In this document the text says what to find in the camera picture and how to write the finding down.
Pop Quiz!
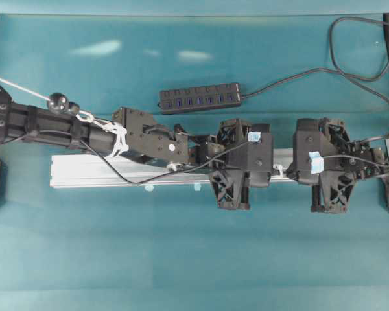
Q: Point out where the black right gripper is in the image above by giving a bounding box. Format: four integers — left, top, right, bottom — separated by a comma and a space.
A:
311, 118, 386, 213

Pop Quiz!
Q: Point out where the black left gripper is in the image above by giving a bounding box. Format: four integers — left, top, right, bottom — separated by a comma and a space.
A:
189, 119, 252, 211

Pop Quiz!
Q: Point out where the black USB cable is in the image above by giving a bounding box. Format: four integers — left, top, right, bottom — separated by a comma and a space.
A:
244, 16, 389, 137

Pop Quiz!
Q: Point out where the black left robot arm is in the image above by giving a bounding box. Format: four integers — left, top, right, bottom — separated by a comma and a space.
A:
0, 78, 254, 211

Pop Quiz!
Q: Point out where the black USB hub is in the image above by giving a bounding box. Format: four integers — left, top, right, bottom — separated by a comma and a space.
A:
158, 82, 242, 115

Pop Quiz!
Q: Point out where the black camera cable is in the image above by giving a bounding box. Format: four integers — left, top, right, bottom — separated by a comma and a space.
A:
16, 129, 247, 185
320, 137, 389, 166

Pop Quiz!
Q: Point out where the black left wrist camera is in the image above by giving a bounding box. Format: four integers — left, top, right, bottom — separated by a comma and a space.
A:
227, 119, 274, 188

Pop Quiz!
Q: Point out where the silver aluminium rail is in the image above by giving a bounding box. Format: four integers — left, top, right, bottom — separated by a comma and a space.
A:
50, 148, 293, 191

